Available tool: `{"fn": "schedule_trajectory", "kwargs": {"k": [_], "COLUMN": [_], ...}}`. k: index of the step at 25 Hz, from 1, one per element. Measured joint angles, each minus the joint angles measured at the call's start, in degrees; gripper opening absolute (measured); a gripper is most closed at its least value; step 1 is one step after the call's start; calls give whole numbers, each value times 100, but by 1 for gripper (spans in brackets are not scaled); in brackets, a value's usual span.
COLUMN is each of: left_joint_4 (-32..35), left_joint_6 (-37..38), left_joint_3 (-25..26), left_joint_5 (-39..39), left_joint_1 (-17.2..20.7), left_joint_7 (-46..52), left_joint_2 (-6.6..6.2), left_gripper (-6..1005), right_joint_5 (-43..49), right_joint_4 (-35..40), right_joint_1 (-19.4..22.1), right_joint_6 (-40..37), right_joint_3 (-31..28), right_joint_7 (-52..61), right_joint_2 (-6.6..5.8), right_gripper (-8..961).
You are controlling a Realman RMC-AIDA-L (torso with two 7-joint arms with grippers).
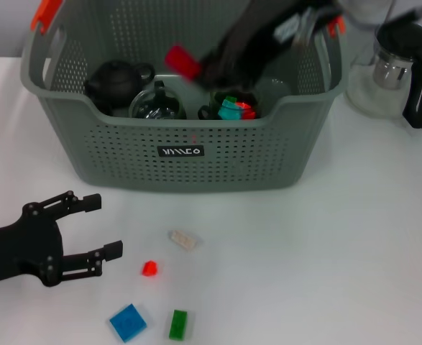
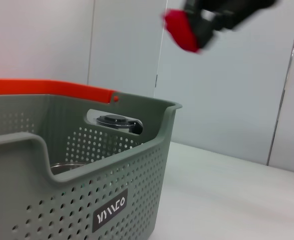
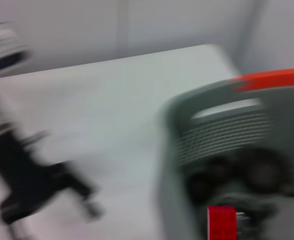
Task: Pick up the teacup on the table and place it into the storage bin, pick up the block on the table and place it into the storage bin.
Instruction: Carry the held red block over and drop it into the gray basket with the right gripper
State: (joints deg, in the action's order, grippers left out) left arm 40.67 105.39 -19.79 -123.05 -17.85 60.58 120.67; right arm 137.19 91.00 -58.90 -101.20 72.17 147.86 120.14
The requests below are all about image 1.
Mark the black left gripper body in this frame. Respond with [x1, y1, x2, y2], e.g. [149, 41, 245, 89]
[0, 203, 66, 288]

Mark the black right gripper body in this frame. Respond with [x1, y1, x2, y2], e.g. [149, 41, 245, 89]
[221, 0, 341, 73]

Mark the dark red toy brick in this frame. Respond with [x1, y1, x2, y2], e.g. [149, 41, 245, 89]
[164, 44, 203, 82]

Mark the teal square toy brick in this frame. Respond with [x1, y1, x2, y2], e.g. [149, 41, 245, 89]
[217, 99, 244, 121]

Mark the clear white toy brick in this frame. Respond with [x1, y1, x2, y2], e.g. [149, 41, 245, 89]
[169, 229, 201, 254]

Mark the blue square toy brick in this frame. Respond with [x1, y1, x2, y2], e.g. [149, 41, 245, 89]
[109, 303, 149, 342]

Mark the grey perforated storage basket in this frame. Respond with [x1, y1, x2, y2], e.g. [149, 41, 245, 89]
[19, 0, 349, 193]

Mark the black clay teapot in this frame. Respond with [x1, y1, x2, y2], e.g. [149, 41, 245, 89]
[83, 59, 157, 108]

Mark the glass pitcher with black handle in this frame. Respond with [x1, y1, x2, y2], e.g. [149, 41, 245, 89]
[345, 21, 422, 129]

